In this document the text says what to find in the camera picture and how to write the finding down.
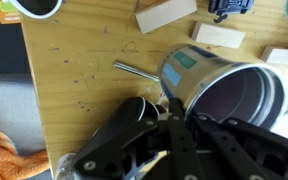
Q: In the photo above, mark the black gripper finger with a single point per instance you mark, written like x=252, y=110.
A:
x=185, y=162

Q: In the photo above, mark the silver metal cup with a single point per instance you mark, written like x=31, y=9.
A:
x=208, y=84

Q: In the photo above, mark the wooden block near cup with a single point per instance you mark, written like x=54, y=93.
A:
x=218, y=36

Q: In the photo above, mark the metal spoon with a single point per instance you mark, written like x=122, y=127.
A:
x=136, y=71

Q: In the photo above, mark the small wooden block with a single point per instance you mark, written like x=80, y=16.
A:
x=275, y=55

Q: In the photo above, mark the light wooden block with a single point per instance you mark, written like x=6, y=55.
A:
x=158, y=15

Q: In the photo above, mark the black toy car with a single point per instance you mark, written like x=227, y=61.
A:
x=222, y=8

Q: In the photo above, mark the orange plush octopus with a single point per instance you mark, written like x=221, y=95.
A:
x=16, y=167

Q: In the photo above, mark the grey fabric sofa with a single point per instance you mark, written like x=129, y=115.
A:
x=19, y=116

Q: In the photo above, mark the white black striped sunglasses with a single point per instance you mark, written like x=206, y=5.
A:
x=37, y=9

